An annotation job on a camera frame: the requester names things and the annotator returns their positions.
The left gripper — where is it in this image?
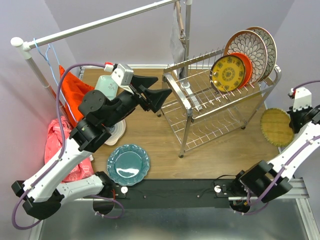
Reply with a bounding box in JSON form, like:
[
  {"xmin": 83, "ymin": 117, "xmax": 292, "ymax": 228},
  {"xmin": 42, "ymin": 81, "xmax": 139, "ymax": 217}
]
[{"xmin": 103, "ymin": 74, "xmax": 173, "ymax": 129}]

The woven bamboo plate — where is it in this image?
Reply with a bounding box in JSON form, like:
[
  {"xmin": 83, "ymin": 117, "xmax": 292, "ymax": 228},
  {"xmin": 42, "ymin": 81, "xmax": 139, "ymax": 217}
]
[{"xmin": 260, "ymin": 108, "xmax": 295, "ymax": 148}]

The orange plate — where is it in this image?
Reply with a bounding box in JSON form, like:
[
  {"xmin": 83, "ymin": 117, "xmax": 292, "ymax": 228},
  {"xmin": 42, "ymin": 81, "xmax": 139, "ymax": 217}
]
[{"xmin": 230, "ymin": 52, "xmax": 253, "ymax": 89}]

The yellow patterned dark plate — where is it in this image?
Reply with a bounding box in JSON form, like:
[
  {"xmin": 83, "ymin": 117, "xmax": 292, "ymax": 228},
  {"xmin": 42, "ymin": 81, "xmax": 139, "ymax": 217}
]
[{"xmin": 209, "ymin": 55, "xmax": 246, "ymax": 93}]

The large floral plate brown rim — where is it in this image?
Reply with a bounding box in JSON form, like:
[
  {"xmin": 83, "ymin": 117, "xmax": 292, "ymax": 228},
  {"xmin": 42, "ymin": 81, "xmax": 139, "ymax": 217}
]
[{"xmin": 247, "ymin": 26, "xmax": 277, "ymax": 82}]

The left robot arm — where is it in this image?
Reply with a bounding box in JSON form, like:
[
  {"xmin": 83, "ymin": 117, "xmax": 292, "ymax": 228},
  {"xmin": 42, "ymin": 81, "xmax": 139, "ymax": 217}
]
[{"xmin": 11, "ymin": 75, "xmax": 172, "ymax": 220}]

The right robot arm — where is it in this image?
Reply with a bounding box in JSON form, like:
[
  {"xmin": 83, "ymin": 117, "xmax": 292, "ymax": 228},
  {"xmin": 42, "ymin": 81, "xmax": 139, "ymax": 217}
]
[{"xmin": 230, "ymin": 106, "xmax": 320, "ymax": 203}]

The metal dish rack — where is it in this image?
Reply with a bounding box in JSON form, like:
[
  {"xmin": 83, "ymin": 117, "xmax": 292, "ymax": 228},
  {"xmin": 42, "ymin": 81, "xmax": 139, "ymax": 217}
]
[{"xmin": 157, "ymin": 49, "xmax": 282, "ymax": 158}]

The light blue divided tray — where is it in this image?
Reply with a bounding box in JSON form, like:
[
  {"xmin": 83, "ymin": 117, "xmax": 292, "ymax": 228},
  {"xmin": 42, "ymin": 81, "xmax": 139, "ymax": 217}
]
[{"xmin": 94, "ymin": 75, "xmax": 118, "ymax": 101}]

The grey hanging cloth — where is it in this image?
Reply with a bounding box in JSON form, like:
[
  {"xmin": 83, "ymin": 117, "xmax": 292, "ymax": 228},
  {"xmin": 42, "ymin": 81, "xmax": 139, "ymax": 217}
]
[{"xmin": 169, "ymin": 25, "xmax": 186, "ymax": 64}]

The wooden clip hanger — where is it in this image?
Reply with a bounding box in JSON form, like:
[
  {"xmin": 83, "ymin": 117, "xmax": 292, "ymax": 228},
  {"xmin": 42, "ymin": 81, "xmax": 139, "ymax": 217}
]
[{"xmin": 174, "ymin": 1, "xmax": 186, "ymax": 47}]

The orange oven mitt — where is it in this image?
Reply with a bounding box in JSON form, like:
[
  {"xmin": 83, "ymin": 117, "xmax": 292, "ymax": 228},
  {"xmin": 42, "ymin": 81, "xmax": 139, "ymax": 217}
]
[{"xmin": 61, "ymin": 72, "xmax": 94, "ymax": 127}]

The teal scalloped plate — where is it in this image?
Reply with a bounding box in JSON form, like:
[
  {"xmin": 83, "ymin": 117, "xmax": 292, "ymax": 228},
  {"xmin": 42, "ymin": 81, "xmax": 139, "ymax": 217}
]
[{"xmin": 106, "ymin": 144, "xmax": 150, "ymax": 187}]

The pink plastic bag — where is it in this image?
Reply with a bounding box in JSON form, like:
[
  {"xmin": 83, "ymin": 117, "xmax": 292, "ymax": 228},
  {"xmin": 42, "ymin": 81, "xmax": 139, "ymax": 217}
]
[{"xmin": 44, "ymin": 116, "xmax": 94, "ymax": 183}]

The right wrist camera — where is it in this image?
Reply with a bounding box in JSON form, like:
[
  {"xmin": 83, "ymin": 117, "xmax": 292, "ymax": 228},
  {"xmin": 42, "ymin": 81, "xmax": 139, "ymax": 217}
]
[{"xmin": 289, "ymin": 87, "xmax": 312, "ymax": 112}]

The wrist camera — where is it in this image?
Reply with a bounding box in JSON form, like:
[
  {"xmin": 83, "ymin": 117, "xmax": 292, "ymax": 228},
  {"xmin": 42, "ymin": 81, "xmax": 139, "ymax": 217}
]
[
  {"xmin": 289, "ymin": 87, "xmax": 312, "ymax": 112},
  {"xmin": 104, "ymin": 62, "xmax": 134, "ymax": 94}
]

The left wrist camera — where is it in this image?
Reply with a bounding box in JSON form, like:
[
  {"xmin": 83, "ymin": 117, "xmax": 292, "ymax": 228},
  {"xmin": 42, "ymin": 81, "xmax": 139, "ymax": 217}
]
[{"xmin": 104, "ymin": 62, "xmax": 134, "ymax": 94}]

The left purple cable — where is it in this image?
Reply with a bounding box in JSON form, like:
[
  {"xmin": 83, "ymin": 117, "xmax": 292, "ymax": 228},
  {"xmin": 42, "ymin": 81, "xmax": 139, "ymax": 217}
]
[{"xmin": 11, "ymin": 62, "xmax": 125, "ymax": 230}]

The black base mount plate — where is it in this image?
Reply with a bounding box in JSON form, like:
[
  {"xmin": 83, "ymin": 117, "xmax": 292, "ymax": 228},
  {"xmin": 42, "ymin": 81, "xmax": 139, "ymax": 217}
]
[{"xmin": 94, "ymin": 178, "xmax": 246, "ymax": 211}]

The blue wire hanger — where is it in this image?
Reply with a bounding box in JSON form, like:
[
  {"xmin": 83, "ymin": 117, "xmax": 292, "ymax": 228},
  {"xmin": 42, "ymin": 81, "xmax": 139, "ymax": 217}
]
[{"xmin": 35, "ymin": 43, "xmax": 78, "ymax": 123}]

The white clothes rail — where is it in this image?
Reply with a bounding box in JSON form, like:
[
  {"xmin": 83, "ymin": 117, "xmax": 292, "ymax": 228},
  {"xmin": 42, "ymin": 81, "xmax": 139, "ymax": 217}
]
[{"xmin": 10, "ymin": 0, "xmax": 193, "ymax": 111}]

